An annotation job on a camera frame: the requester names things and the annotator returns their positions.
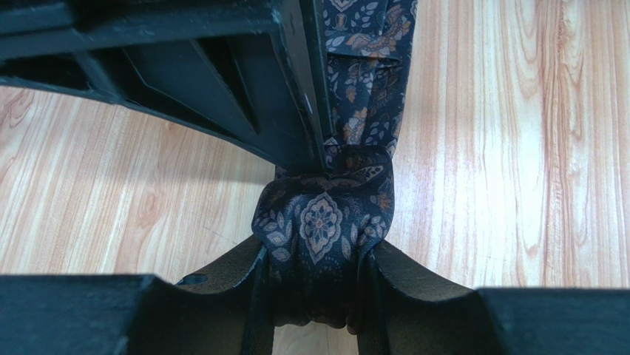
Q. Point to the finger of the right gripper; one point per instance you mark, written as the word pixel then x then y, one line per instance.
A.
pixel 249 72

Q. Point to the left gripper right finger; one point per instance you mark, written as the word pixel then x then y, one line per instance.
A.
pixel 409 309

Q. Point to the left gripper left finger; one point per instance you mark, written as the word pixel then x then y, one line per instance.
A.
pixel 220 309

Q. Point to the dark blue paisley tie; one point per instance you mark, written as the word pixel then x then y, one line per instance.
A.
pixel 317 228

